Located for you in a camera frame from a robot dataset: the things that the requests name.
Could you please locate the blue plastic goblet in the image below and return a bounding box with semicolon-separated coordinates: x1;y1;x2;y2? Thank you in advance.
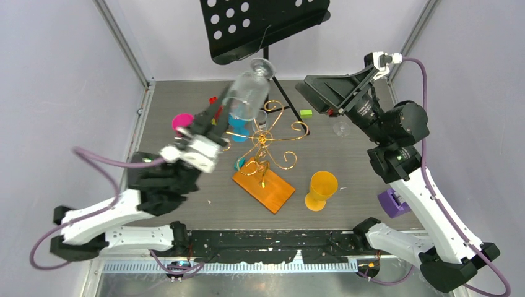
228;115;249;143

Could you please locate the clear stemless wine glass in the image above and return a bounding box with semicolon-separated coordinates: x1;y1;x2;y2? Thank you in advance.
224;58;275;121

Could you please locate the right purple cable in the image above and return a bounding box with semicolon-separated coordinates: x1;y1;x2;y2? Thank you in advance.
357;56;511;297

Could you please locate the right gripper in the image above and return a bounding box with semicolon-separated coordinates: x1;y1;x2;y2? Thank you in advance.
294;64;390;145

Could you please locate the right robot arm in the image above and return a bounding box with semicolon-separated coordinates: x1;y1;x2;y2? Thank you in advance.
295;66;500;293

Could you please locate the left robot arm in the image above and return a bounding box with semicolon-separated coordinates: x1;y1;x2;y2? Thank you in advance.
50;90;232;262

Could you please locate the gold wine glass rack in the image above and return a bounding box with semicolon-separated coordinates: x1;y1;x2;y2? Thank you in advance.
232;100;310;215

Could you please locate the black music stand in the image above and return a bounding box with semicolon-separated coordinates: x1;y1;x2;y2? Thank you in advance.
199;0;331;136

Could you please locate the teal toy block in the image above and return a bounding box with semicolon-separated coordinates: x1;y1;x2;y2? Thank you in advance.
234;158;246;171

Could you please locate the light green toy block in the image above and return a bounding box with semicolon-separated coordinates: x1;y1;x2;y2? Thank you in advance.
300;110;313;118

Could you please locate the pink plastic goblet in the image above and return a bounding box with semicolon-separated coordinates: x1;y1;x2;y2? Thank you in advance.
171;113;194;136

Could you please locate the purple tape dispenser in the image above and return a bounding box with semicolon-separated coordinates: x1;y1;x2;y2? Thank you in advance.
377;189;412;218

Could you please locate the purple cable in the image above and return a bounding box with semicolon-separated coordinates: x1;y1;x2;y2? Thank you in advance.
29;147;206;282
357;56;511;297

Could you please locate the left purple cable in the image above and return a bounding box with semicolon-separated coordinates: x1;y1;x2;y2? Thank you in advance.
29;147;206;282

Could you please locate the orange plastic goblet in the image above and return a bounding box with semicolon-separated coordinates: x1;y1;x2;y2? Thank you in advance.
305;171;339;212

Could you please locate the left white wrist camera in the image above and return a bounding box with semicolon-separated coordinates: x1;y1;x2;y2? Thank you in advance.
160;135;222;173

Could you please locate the small clear wine glass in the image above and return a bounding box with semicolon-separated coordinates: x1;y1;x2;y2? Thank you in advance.
252;110;267;132

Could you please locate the tall clear flute glass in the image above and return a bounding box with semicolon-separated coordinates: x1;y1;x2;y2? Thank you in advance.
332;121;351;137

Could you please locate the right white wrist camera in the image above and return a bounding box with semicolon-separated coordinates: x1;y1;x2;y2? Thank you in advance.
364;51;403;80

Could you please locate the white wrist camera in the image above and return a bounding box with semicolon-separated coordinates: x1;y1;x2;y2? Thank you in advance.
160;135;222;173
364;51;403;80

